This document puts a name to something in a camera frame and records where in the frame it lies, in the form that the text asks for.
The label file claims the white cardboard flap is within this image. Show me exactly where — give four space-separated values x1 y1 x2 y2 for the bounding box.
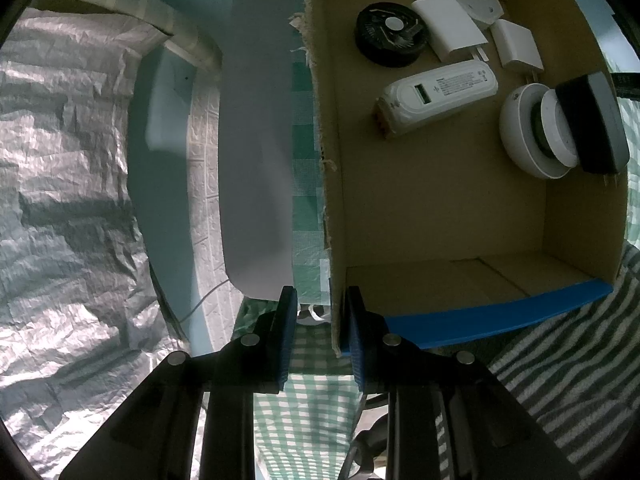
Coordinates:
218 0 301 301

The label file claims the white round device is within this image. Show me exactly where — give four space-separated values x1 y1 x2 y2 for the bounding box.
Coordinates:
499 84 584 180

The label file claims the grey striped towel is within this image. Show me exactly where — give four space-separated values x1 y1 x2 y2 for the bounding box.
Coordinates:
490 242 640 480

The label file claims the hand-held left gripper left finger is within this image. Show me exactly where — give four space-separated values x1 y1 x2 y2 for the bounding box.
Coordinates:
60 286 299 480

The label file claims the black round fan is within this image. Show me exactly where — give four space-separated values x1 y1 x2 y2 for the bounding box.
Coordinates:
355 2 430 69

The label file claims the small white charger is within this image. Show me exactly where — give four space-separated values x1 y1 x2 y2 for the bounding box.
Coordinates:
490 19 545 84

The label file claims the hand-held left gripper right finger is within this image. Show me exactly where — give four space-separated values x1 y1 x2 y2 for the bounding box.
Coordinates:
342 286 581 480

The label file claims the white hexagonal plug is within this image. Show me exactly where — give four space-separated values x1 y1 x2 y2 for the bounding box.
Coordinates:
449 0 504 34

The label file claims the white oval power bank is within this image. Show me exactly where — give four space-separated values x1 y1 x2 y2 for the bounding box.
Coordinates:
376 59 500 140

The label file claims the silver foil sheet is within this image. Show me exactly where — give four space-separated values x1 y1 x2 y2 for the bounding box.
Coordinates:
0 7 226 480

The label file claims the cardboard box with blue edges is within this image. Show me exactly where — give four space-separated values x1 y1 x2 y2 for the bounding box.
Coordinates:
295 0 629 359

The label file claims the dark grey power adapter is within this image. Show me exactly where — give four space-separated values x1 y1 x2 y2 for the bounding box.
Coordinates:
555 72 631 191

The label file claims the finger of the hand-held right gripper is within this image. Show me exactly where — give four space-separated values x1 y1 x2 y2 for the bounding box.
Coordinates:
611 72 640 101

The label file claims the green checked cloth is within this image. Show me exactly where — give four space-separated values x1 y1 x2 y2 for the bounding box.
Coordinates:
235 0 640 480

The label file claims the large white charger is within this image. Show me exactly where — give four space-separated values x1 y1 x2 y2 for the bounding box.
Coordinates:
411 0 490 64

